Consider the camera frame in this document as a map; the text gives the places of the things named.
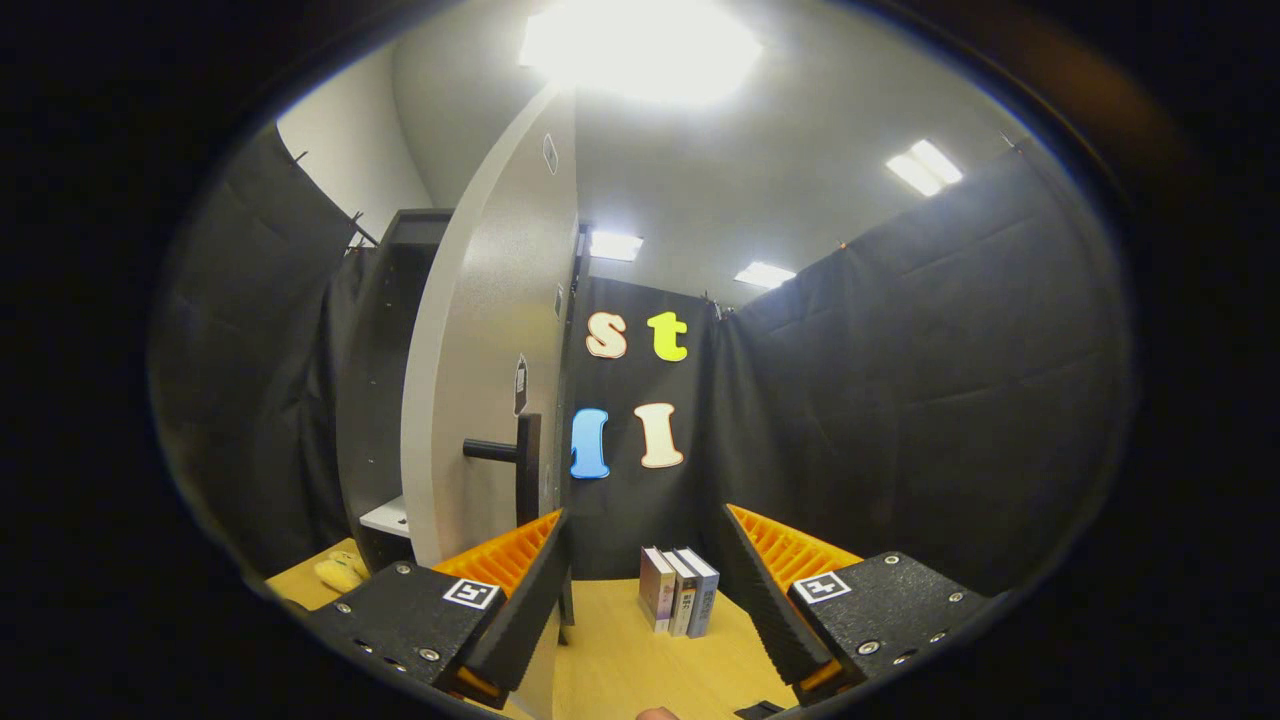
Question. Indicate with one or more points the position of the white cabinet door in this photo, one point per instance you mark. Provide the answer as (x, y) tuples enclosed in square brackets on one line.
[(480, 350)]

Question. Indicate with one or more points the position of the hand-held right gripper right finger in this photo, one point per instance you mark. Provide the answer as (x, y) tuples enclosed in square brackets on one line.
[(765, 605)]

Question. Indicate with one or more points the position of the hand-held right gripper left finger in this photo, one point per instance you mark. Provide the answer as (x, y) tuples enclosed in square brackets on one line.
[(530, 595)]

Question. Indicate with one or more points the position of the white book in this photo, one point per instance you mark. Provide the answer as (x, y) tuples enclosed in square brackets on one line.
[(683, 600)]

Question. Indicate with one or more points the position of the ceiling light panel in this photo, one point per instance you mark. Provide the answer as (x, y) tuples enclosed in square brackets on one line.
[(640, 45), (765, 275), (615, 246), (923, 168)]

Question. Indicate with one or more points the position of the blue grey book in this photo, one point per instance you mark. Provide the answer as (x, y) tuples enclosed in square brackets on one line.
[(704, 600)]

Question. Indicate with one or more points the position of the pale yellow soft toy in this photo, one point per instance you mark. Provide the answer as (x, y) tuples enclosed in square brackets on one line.
[(340, 572)]

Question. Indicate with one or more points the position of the black backdrop cloth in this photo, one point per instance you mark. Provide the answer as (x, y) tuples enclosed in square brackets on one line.
[(900, 400)]

